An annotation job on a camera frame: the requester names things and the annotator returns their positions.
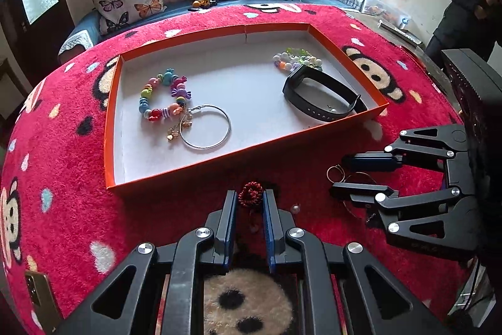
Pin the long grey case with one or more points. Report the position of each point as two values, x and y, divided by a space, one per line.
400 32

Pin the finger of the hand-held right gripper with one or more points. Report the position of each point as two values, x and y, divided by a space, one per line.
353 190
368 162

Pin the gold smartphone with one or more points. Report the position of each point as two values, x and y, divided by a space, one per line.
37 292

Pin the clear plastic storage box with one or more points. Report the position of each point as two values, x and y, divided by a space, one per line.
382 7

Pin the small pearl stud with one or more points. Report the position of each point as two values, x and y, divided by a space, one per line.
295 208

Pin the dark wooden door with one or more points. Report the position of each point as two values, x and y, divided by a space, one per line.
35 5

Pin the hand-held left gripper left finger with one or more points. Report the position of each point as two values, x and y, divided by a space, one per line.
231 229

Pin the yellow toy truck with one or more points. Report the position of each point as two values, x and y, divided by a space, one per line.
204 2

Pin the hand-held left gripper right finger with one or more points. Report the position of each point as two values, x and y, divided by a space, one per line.
270 229

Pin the black watch band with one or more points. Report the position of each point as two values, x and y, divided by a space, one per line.
298 99

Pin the orange cardboard box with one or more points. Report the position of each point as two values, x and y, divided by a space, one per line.
235 84

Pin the red printed blanket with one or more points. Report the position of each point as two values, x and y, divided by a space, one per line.
59 162

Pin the small thin hoop earring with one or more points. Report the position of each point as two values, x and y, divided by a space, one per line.
328 174

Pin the large silver hoop earring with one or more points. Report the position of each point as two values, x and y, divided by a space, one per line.
228 127
359 175

